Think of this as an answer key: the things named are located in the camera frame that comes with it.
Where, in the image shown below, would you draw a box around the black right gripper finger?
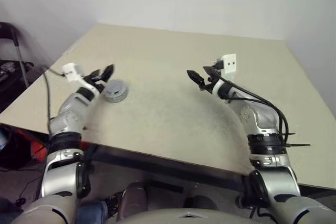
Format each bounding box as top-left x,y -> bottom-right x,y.
186,69 -> 208,89
202,66 -> 219,76

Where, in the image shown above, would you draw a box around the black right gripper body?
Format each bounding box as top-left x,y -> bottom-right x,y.
203,72 -> 224,94

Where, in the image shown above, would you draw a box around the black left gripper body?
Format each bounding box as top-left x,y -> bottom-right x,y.
84,72 -> 106,89

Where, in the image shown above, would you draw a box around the grey toothed gear plate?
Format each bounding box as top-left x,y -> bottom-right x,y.
106,79 -> 127,95

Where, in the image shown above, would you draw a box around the silver motor stator copper windings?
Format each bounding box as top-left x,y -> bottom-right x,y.
101,79 -> 129,104

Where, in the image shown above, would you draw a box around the black and silver stand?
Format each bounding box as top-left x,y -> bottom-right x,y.
0,22 -> 50,97

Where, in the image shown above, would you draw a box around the dark rounded shape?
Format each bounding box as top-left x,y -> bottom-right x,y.
122,183 -> 148,209

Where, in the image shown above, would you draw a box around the dark patterned sneaker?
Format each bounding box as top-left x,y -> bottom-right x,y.
104,191 -> 124,218

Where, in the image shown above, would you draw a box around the blue jeans leg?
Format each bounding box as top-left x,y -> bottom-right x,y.
77,199 -> 109,224

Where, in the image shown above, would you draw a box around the gray robot torso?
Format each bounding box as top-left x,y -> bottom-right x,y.
10,195 -> 336,224

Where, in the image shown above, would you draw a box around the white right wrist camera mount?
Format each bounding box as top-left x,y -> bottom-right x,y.
216,54 -> 237,83

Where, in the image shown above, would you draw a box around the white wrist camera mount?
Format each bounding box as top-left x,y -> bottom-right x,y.
61,62 -> 106,96
216,54 -> 237,83

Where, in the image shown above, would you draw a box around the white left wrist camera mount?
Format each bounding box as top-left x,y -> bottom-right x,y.
61,62 -> 106,96

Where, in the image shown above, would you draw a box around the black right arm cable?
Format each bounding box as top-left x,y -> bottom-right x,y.
214,61 -> 289,147

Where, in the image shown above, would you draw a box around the black table frame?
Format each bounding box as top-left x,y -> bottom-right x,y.
0,123 -> 336,204

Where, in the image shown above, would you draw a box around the thin black floor wire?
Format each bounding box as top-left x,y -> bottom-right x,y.
15,155 -> 48,207

